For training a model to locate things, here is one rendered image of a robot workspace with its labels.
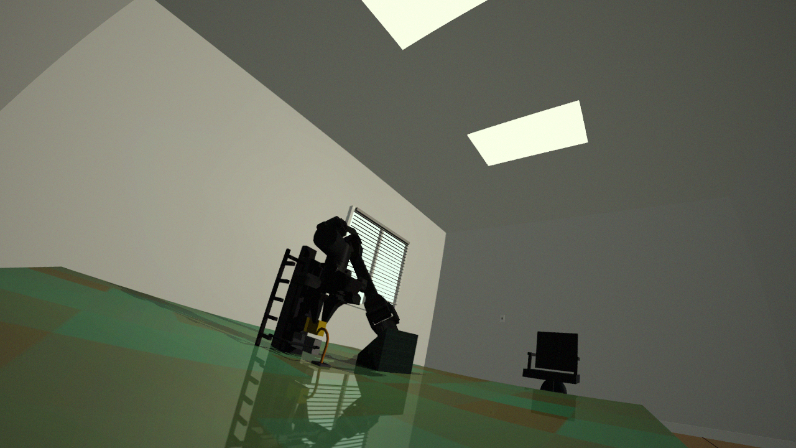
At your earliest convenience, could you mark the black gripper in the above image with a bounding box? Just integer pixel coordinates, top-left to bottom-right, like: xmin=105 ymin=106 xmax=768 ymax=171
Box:
xmin=291 ymin=259 xmax=361 ymax=324

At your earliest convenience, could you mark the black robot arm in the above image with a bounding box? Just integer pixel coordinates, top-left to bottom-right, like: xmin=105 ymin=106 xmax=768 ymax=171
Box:
xmin=313 ymin=216 xmax=400 ymax=336

